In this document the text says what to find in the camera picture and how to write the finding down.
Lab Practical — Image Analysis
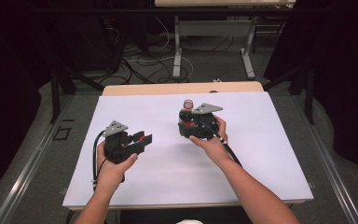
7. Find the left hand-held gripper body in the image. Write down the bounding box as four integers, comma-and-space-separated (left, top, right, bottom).
102, 119, 146, 165

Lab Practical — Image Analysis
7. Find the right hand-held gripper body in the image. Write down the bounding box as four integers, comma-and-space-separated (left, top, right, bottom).
191, 103, 225, 141

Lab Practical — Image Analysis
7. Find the dark cola bottle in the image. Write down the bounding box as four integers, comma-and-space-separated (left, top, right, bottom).
179, 99, 198, 129

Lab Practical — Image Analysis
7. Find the person's right hand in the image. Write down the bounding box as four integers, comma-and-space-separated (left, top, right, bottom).
188, 115, 234, 168

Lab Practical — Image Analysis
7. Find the person's left hand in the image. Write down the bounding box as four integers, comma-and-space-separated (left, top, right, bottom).
94, 142, 139, 194

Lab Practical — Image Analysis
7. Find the light wooden table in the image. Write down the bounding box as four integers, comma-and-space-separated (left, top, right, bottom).
62, 81, 314, 211

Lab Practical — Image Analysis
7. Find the white table mat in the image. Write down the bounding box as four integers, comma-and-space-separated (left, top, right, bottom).
62, 91, 314, 209

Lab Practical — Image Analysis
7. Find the square floor hatch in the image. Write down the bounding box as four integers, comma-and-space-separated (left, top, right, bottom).
52, 126, 73, 142

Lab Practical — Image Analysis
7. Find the person's dark clothing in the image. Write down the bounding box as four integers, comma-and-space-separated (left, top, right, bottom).
119, 206, 253, 224

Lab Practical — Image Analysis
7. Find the black metal stand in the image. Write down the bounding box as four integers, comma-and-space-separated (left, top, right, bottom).
49, 60, 105, 124
262, 60, 317, 126

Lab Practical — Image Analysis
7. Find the white cloth patch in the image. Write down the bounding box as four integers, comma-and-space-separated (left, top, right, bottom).
175, 218, 204, 224

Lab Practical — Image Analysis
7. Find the white metal-legged desk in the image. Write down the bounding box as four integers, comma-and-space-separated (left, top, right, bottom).
154, 0, 296, 80

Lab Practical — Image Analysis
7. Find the dark equipment cabinet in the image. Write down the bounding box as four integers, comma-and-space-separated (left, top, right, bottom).
55, 13, 123, 72

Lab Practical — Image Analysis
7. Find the dark curtain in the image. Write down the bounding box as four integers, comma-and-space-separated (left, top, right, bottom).
263, 0, 358, 179
0, 0, 59, 204

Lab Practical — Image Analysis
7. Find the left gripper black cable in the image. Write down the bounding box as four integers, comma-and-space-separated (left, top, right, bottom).
91, 130, 107, 191

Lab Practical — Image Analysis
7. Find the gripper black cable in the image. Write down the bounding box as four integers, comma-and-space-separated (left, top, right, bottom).
199, 120, 243, 168
91, 130, 107, 191

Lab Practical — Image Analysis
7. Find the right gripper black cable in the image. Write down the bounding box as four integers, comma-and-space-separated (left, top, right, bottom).
199, 120, 243, 168

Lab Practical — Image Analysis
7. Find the white floor cable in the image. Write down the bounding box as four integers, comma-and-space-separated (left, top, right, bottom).
126, 16, 195, 84

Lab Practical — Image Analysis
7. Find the tangle of black floor cables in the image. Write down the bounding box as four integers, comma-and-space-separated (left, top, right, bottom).
97, 15, 194, 86

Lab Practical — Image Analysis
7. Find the black cable under desk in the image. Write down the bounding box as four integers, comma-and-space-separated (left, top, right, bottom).
180, 35, 235, 53

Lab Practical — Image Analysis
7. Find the aluminium floor rail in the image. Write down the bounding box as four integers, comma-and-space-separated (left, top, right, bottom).
0, 94, 76, 224
292, 92, 357, 224

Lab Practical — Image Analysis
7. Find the black horizontal frame bar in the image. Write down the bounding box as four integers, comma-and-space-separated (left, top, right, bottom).
32, 7, 295, 15

